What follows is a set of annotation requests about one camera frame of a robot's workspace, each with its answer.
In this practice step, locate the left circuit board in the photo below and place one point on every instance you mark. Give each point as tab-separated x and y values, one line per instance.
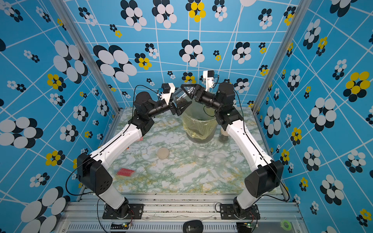
120	226

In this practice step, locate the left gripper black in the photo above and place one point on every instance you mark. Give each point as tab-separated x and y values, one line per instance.
177	110

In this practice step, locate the clear plastic tea jar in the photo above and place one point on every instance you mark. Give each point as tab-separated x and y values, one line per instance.
200	156

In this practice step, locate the jar with wooden lid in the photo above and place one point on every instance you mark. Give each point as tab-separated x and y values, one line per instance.
181	97
224	136

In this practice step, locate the right circuit board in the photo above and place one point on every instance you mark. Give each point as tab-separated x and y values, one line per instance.
244	227

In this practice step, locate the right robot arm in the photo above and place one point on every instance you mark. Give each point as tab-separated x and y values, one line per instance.
265	173

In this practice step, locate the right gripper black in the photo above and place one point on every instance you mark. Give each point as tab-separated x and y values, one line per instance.
200	94

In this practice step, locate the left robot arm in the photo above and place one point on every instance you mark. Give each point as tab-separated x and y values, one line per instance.
92	169

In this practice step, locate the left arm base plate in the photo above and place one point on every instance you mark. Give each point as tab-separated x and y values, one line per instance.
128	211

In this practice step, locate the round wooden jar lid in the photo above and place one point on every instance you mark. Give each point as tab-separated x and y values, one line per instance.
163	153

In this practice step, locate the small red packet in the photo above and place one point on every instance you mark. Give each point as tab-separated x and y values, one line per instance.
125	172

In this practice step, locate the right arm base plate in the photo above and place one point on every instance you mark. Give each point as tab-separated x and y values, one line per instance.
234	212

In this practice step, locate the green tape roll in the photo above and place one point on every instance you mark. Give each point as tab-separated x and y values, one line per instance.
286	225

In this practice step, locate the circuit board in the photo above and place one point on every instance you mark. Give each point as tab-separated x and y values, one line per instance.
244	227
120	226

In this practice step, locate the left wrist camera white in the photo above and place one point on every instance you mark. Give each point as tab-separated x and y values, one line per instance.
167	90

